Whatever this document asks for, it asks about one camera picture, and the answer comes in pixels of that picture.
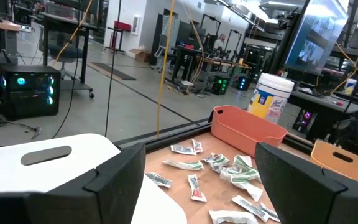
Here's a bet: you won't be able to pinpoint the person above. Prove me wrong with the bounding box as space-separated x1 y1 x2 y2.
213 33 227 50

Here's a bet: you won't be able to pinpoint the yellow hanging cable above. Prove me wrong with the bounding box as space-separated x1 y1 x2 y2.
156 0 176 137

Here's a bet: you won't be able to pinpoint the yellow slanted cable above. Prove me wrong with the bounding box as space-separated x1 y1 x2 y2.
53 0 94 63

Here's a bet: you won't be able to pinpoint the black computer tower green lights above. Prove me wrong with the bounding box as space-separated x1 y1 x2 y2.
211 76 231 96

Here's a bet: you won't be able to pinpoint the red topped stand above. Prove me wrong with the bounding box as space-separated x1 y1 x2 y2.
113 21 132 52

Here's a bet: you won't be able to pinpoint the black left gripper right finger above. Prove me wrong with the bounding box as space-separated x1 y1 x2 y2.
255 142 358 224

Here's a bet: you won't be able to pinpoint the black floor mat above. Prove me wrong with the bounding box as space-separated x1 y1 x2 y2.
87 62 137 81

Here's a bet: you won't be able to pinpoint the white yellow bottle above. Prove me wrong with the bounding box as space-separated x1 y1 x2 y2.
343 78 357 96

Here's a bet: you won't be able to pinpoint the black computer tower coloured lights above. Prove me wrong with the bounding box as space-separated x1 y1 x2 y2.
0 64 62 121

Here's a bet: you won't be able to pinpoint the white disinfectant wipes canister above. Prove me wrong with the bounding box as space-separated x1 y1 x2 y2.
247 72 295 124

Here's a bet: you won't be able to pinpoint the plain white long packet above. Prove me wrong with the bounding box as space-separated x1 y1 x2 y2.
231 182 264 202
208 210 259 224

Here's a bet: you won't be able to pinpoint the brown cardboard box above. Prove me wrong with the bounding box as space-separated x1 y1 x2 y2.
128 48 151 63

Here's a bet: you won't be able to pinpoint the white plastic bin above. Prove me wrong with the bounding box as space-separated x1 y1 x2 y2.
0 133 188 224

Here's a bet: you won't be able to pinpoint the wooden workbench with rigs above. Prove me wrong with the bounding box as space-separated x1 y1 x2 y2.
171 46 251 91

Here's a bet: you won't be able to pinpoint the orange plastic bin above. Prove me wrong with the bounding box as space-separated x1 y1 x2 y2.
210 105 288 158

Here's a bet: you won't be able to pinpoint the black computer tower pink light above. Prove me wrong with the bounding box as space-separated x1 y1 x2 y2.
292 108 315 134

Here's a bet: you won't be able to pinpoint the white green-striped bandage packet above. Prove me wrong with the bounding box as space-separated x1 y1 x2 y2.
202 152 231 174
231 195 270 223
231 154 255 175
259 202 282 223
162 159 204 171
219 167 262 185

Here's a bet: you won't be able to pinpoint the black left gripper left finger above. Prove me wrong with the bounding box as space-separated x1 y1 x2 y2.
0 142 147 224

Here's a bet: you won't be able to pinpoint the black monitor with lit screen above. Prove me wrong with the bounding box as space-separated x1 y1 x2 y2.
284 0 349 74

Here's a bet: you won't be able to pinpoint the black computer tower blue lights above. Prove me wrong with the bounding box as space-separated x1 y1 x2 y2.
236 76 251 91

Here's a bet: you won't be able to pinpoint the black hanging cable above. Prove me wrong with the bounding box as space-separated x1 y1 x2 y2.
104 0 122 138

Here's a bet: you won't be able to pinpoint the black rolling desk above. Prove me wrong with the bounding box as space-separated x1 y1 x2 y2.
40 12 99 99

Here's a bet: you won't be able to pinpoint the dark office chair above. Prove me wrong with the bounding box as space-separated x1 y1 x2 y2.
47 30 83 78

